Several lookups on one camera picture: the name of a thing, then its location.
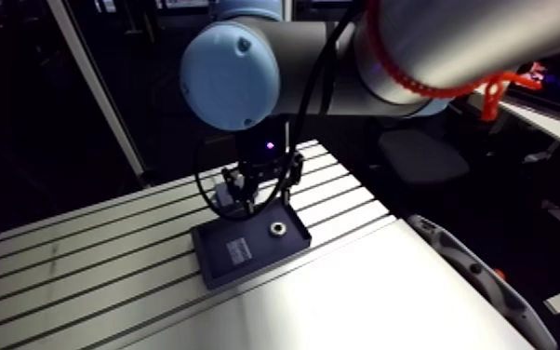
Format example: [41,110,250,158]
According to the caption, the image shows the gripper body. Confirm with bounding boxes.
[233,115,292,173]

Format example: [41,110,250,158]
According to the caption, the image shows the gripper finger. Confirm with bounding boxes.
[220,165,258,216]
[279,152,307,207]

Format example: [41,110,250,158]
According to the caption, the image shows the dark blue-grey housing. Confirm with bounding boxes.
[212,182,242,213]

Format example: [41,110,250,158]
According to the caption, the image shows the dark blue-grey tray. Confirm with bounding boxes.
[190,196,313,291]

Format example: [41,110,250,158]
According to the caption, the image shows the dark office chair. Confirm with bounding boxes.
[376,128,472,188]

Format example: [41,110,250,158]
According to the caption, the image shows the black cable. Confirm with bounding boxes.
[193,0,367,222]

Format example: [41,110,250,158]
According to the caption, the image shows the red cable clamp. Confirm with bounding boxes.
[365,0,545,123]

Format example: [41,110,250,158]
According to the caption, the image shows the white post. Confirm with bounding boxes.
[47,0,147,178]

